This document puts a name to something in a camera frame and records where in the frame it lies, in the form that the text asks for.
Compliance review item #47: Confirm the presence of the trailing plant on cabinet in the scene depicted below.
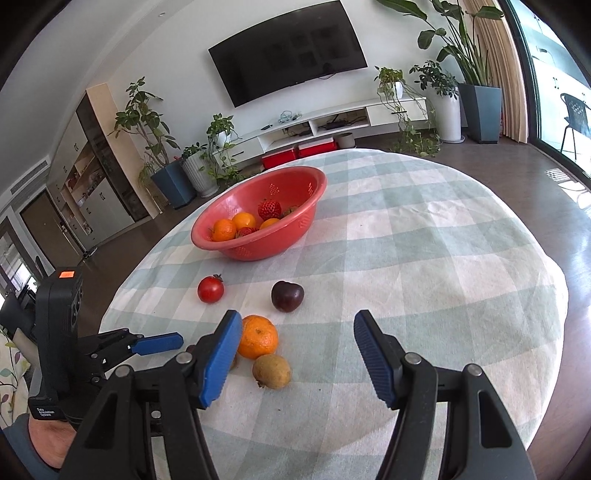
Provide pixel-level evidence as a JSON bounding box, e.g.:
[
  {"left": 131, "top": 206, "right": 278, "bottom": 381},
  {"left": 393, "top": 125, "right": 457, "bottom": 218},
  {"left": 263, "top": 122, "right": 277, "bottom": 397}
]
[{"left": 374, "top": 66, "right": 441, "bottom": 158}]

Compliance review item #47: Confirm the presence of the floral cloth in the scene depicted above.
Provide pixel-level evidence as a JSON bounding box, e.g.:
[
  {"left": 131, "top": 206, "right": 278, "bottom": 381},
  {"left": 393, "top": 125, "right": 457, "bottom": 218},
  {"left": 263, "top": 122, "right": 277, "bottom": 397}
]
[{"left": 0, "top": 330, "right": 33, "bottom": 430}]

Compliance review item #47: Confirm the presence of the trailing pothos plant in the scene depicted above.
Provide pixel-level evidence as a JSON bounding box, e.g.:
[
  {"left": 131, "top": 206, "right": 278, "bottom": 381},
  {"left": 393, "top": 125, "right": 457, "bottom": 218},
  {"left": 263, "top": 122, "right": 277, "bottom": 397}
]
[{"left": 201, "top": 113, "right": 245, "bottom": 188}]

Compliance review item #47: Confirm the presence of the display cabinet with shelves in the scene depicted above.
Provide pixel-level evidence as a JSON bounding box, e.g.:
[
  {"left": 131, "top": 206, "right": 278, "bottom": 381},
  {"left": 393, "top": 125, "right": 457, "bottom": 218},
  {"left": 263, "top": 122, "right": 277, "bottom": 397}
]
[{"left": 46, "top": 83, "right": 162, "bottom": 252}]

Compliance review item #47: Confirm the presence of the dark purple plum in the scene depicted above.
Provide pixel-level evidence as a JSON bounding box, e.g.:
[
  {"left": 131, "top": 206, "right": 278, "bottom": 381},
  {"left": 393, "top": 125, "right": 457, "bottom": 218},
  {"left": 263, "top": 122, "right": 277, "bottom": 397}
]
[{"left": 270, "top": 280, "right": 305, "bottom": 313}]

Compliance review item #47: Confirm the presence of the black balcony chair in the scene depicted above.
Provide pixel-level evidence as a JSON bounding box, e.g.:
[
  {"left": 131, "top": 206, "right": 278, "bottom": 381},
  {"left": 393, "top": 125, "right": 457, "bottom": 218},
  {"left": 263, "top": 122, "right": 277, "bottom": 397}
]
[{"left": 560, "top": 92, "right": 591, "bottom": 164}]

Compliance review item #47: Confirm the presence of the stemless tangerine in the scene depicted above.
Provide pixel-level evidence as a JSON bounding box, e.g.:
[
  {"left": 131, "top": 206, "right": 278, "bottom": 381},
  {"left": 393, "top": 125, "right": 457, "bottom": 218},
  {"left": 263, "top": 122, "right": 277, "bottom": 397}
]
[{"left": 236, "top": 315, "right": 280, "bottom": 361}]

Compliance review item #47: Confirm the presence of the brown door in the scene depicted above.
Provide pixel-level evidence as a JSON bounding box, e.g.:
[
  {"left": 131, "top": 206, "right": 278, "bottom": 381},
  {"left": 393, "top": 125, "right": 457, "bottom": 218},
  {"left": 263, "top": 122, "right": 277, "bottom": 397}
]
[{"left": 18, "top": 189, "right": 84, "bottom": 273}]

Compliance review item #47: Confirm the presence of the wall air vent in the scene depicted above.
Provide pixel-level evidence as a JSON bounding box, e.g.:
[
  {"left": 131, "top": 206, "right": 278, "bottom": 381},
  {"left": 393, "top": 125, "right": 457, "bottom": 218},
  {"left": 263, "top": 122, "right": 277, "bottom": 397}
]
[{"left": 9, "top": 159, "right": 51, "bottom": 195}]

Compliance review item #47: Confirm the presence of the bushy plant in white pot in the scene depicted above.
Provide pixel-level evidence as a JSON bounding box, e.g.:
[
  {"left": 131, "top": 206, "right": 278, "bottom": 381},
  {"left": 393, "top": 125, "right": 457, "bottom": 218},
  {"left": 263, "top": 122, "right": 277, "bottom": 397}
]
[{"left": 409, "top": 60, "right": 466, "bottom": 144}]

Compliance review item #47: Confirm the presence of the plant in white ribbed pot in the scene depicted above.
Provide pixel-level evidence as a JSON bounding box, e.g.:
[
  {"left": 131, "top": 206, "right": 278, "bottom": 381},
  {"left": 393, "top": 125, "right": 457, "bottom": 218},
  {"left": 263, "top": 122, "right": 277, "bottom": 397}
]
[{"left": 180, "top": 143, "right": 220, "bottom": 199}]

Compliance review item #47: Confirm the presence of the person's left forearm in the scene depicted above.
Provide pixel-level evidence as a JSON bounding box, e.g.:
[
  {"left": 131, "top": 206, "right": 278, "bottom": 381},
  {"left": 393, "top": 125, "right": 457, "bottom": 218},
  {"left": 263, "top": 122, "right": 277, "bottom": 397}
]
[{"left": 2, "top": 413, "right": 77, "bottom": 480}]

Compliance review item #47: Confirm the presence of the tall tree in blue pot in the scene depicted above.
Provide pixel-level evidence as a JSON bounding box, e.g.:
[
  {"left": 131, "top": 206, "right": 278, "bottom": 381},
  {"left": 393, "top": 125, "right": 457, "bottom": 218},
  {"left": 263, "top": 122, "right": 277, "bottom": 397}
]
[{"left": 108, "top": 78, "right": 197, "bottom": 210}]

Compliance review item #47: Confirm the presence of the wall television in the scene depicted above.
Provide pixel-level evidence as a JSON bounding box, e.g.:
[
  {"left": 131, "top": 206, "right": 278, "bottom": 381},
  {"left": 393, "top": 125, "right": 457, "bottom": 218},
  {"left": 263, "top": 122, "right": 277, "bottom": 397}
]
[{"left": 208, "top": 0, "right": 369, "bottom": 109}]

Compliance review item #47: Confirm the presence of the beige curtain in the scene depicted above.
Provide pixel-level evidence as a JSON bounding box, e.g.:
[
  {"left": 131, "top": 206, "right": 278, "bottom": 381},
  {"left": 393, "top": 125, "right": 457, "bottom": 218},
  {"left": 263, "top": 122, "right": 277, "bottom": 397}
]
[{"left": 471, "top": 0, "right": 532, "bottom": 145}]

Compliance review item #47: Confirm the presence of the large-leaf plant in dark pot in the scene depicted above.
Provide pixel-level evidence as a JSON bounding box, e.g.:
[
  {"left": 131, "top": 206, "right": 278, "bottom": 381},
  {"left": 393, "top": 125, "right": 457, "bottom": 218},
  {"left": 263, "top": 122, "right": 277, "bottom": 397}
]
[{"left": 376, "top": 0, "right": 505, "bottom": 144}]

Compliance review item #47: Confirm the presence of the tangerine with stem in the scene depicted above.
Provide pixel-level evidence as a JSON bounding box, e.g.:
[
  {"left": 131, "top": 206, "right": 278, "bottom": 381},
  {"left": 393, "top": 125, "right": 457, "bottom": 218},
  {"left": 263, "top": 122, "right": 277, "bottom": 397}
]
[{"left": 212, "top": 219, "right": 238, "bottom": 243}]

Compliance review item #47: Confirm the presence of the white television cabinet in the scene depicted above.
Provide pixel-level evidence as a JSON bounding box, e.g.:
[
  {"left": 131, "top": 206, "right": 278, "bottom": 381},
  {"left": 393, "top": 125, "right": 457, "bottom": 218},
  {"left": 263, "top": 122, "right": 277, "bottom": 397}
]
[{"left": 225, "top": 95, "right": 428, "bottom": 162}]

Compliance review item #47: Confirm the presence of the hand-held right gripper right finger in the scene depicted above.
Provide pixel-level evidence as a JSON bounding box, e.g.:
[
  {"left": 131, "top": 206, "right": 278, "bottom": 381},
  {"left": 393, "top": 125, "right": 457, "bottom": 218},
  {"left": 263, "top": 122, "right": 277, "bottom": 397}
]
[{"left": 353, "top": 309, "right": 539, "bottom": 480}]

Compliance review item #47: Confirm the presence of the glass balcony door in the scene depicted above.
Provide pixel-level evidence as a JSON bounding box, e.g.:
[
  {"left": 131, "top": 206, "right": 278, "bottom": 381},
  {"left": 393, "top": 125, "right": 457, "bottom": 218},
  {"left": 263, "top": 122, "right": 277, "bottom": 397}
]
[{"left": 501, "top": 0, "right": 591, "bottom": 185}]

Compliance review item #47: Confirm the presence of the red plastic basin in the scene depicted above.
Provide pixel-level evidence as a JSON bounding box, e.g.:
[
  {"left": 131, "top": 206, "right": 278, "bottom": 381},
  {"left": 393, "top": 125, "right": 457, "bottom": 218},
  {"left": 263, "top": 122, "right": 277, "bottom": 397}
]
[{"left": 191, "top": 166, "right": 328, "bottom": 262}]

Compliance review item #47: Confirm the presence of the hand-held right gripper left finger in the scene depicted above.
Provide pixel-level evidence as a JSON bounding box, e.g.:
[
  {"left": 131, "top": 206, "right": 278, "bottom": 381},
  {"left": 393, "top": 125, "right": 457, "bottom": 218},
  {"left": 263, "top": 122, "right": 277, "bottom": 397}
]
[{"left": 58, "top": 309, "right": 244, "bottom": 480}]

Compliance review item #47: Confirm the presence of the small red tomato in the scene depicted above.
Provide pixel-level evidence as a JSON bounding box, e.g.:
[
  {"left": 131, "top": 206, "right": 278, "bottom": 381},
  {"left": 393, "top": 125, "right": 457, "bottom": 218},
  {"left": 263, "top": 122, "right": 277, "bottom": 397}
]
[{"left": 197, "top": 274, "right": 225, "bottom": 304}]

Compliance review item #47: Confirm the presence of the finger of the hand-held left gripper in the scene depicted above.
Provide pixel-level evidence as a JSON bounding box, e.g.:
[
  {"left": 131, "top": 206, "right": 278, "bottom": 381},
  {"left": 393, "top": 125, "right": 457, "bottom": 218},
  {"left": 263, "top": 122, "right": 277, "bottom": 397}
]
[{"left": 78, "top": 328, "right": 184, "bottom": 386}]

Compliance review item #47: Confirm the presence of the red storage box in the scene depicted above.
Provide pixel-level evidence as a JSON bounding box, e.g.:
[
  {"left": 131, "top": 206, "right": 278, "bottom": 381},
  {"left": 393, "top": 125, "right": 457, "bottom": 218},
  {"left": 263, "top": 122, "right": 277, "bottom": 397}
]
[
  {"left": 262, "top": 148, "right": 298, "bottom": 171},
  {"left": 298, "top": 141, "right": 337, "bottom": 158}
]

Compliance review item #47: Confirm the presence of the dark dining chair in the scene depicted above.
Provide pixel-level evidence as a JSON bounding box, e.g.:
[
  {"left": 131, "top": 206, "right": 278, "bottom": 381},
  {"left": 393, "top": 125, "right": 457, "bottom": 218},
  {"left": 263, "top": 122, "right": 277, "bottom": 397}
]
[{"left": 0, "top": 295, "right": 40, "bottom": 342}]

